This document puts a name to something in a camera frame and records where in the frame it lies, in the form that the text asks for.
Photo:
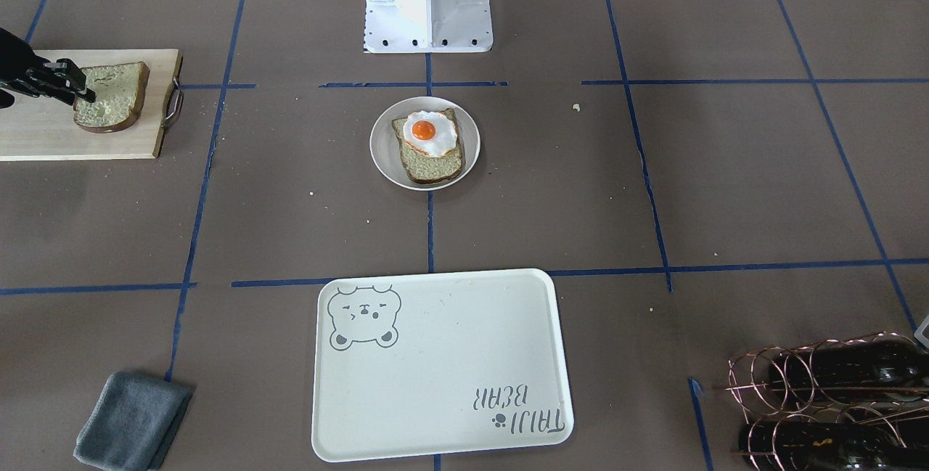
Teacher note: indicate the fried egg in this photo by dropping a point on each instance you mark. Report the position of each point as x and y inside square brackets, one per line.
[432, 134]

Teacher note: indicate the copper wire bottle rack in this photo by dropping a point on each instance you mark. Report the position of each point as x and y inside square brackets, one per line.
[855, 404]

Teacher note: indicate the white round plate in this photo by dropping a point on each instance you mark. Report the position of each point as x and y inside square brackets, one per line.
[383, 146]

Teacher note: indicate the bread slice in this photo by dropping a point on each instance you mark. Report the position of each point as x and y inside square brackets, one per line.
[120, 91]
[427, 170]

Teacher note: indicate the dark wine bottle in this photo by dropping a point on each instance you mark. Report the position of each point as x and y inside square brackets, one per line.
[794, 444]
[882, 371]

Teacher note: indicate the grey folded cloth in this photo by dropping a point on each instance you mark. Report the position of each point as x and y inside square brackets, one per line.
[133, 424]

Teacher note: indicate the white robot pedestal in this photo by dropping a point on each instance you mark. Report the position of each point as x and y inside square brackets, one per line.
[408, 26]

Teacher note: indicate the white bear tray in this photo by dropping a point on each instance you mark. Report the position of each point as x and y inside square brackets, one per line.
[423, 364]

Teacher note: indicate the wooden cutting board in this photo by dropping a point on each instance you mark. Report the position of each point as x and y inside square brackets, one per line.
[42, 128]

